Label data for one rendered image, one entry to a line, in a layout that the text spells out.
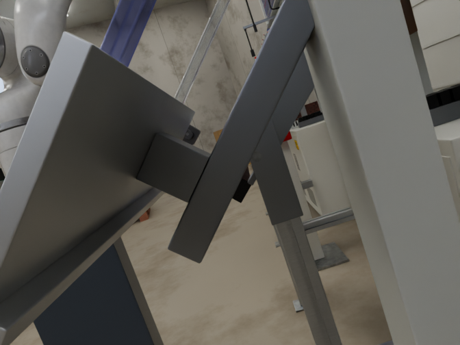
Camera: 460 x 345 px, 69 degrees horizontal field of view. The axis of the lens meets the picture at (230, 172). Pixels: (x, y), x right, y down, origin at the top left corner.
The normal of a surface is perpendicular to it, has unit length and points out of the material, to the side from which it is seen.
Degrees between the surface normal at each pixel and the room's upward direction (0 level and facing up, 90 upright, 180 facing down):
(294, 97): 90
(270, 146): 90
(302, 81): 90
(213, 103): 90
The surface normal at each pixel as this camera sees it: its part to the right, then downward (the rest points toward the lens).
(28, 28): -0.13, 0.12
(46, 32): 0.36, 0.18
